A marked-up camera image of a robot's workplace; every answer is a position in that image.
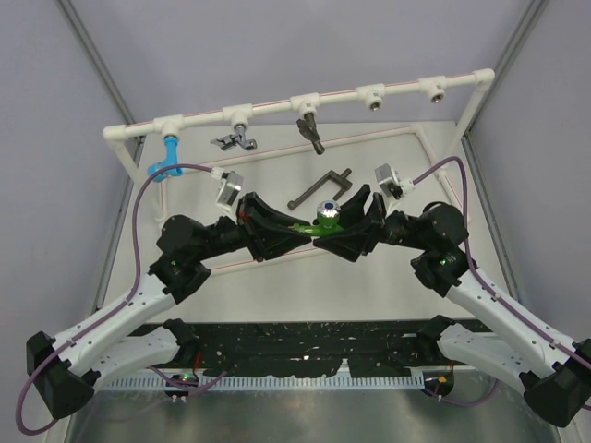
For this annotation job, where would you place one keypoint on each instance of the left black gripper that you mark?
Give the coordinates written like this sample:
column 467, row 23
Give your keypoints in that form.
column 266, row 244

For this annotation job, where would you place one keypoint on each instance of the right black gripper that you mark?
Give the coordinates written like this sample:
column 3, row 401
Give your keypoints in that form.
column 351, row 245

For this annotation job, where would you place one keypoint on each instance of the green plastic faucet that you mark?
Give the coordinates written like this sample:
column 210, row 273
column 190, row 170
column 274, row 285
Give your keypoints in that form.
column 326, row 223

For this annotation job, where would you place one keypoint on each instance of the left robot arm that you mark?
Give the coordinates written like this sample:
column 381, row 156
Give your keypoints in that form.
column 67, row 368

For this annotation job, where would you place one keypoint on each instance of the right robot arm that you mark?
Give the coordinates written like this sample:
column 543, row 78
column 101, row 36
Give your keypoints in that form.
column 550, row 369

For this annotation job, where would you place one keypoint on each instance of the chrome metal faucet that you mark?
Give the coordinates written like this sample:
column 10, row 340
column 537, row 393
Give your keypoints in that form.
column 237, row 138

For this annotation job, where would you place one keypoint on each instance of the dark grey installed faucet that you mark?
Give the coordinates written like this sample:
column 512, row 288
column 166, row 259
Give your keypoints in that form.
column 307, row 128

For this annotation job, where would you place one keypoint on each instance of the blue plastic faucet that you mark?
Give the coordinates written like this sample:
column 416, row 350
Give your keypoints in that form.
column 164, row 169

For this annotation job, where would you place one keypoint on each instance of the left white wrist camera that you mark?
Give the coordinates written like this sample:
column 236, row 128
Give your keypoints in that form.
column 230, row 185

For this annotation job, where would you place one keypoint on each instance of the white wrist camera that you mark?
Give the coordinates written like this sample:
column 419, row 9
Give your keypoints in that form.
column 390, row 184
column 230, row 185

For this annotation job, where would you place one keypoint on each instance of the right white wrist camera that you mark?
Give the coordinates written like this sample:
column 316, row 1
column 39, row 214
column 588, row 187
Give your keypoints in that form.
column 390, row 184

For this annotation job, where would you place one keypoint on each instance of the black speckled base plate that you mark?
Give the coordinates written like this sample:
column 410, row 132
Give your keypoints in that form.
column 310, row 349

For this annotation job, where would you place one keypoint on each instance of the white slotted cable duct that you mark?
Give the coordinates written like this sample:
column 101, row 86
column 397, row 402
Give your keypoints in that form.
column 342, row 380

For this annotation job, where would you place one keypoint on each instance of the right aluminium corner post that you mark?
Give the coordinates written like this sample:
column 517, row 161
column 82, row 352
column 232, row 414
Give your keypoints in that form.
column 525, row 25

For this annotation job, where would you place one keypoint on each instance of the aluminium corner post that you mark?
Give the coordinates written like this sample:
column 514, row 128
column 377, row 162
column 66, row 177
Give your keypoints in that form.
column 525, row 25
column 91, row 51

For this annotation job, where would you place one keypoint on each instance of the left aluminium corner post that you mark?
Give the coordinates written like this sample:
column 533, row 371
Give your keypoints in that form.
column 91, row 51

